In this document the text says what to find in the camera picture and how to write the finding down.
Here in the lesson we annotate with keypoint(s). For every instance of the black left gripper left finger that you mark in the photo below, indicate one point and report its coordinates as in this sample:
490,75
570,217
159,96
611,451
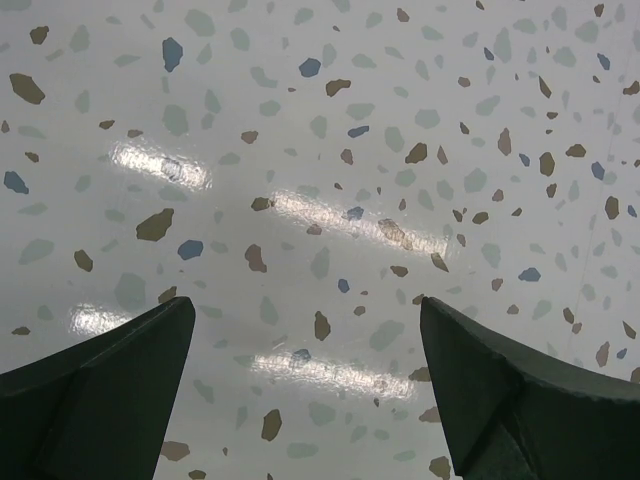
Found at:
99,409

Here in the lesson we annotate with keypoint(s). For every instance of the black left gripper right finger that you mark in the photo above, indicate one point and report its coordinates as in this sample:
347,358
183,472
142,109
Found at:
511,412

